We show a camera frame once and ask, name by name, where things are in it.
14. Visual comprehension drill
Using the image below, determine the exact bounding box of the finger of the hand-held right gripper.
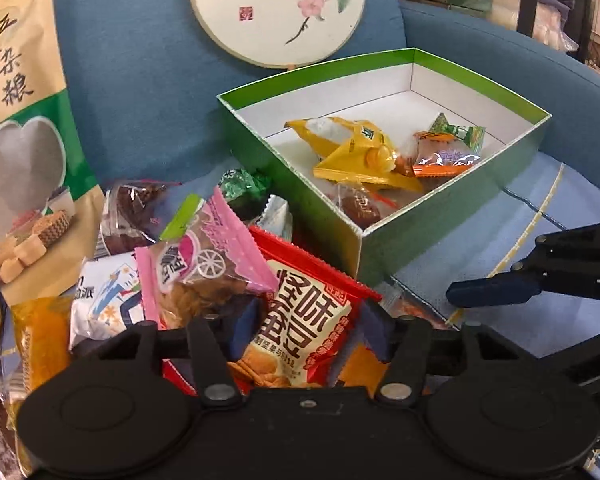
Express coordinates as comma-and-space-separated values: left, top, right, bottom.
445, 220, 600, 309
530, 305, 600, 396

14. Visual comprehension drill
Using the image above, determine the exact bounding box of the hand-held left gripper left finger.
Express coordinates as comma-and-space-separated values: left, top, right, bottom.
87, 299, 262, 408

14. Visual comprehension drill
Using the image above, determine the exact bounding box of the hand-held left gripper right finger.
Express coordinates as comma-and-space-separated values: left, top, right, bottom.
357, 301, 518, 404

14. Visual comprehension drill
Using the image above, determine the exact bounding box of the red snack packet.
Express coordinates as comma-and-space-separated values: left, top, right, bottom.
162, 225, 383, 396

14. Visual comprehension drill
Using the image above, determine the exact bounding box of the pink snack packet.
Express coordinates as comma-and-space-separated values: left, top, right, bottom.
135, 187, 281, 332

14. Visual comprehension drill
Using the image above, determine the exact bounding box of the green cardboard box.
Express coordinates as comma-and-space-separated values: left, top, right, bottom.
216, 47, 552, 288

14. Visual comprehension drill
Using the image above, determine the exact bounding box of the plain orange cake packet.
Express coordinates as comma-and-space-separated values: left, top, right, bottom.
11, 296, 76, 397

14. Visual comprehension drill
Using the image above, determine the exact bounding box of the small clear snack packet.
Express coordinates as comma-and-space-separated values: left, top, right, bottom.
380, 284, 452, 332

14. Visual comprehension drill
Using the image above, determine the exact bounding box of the small orange snack packet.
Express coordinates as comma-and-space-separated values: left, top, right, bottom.
330, 345, 396, 392

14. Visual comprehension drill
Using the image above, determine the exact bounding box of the light blue stitched mat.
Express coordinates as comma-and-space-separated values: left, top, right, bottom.
390, 150, 600, 480

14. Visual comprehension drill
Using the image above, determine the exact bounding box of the silver snack packet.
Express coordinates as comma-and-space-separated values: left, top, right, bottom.
252, 195, 294, 239

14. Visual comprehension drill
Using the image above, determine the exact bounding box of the lime green snack packet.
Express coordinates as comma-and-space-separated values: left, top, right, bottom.
159, 194, 205, 242

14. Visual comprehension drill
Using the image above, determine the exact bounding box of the clear brown date packet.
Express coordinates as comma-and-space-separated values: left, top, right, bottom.
330, 182, 397, 229

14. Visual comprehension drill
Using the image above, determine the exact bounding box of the green foil candy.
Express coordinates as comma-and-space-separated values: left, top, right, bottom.
219, 167, 273, 211

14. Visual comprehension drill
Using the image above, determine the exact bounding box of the white blue snack packet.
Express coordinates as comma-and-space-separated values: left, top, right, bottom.
69, 252, 149, 352

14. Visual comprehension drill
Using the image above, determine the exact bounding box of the orange clear candy packet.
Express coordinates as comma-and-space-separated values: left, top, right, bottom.
396, 130, 483, 179

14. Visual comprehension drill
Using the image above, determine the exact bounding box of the green candy wrapper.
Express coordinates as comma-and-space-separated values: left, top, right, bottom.
427, 112, 487, 151

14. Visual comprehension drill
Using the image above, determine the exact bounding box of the dark brown snack packet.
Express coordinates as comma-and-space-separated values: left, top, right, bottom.
97, 180, 182, 259

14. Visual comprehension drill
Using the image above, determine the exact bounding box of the yellow white snack packet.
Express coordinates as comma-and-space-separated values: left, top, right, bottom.
285, 116, 388, 153

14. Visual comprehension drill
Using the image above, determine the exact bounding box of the blue sofa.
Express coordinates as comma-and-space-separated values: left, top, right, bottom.
0, 0, 600, 281

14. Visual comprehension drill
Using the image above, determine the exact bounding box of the clear plastic bag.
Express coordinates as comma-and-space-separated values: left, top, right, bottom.
535, 5, 581, 54

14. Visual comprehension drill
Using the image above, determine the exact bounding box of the round painted flower fan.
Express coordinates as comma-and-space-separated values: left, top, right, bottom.
187, 0, 366, 70

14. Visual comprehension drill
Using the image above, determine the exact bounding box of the large beige green snack bag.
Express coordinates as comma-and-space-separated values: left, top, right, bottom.
0, 0, 106, 306

